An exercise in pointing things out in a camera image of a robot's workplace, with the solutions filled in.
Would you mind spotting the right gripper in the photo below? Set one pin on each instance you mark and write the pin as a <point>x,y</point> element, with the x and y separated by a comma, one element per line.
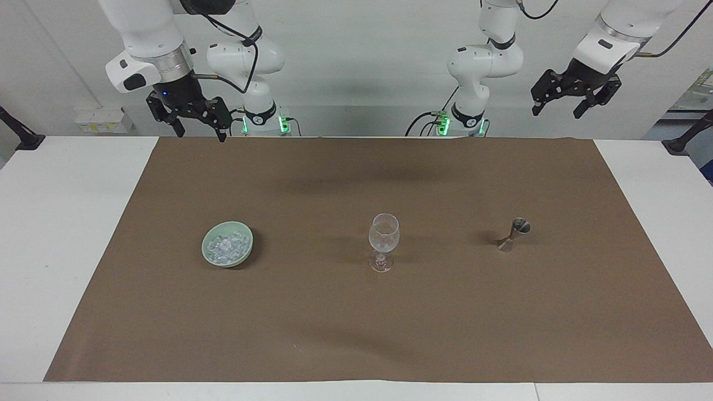
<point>177,93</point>

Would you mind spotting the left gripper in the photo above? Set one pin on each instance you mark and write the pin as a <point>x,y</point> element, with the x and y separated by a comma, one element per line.
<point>589,75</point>

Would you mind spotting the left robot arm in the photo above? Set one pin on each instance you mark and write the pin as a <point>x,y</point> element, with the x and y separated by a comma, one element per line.
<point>482,61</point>

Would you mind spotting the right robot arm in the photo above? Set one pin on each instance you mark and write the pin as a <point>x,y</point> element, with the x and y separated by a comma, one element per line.
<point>139,33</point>

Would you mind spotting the ice cubes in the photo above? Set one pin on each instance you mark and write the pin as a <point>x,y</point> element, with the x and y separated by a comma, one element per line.
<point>227,245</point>

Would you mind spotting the clear wine glass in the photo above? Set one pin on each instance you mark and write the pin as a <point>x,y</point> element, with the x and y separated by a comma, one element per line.
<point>384,234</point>

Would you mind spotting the black stand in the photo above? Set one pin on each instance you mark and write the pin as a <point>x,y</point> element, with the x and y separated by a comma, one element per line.
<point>688,136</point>
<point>19,133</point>

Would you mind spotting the green ceramic bowl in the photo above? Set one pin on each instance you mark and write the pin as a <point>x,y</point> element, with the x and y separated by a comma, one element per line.
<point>210,257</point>

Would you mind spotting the steel jigger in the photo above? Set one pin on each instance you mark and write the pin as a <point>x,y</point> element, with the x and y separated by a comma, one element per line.
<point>513,235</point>

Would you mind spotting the white wall socket box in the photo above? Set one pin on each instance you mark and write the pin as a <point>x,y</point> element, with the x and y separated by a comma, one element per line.
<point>103,120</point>

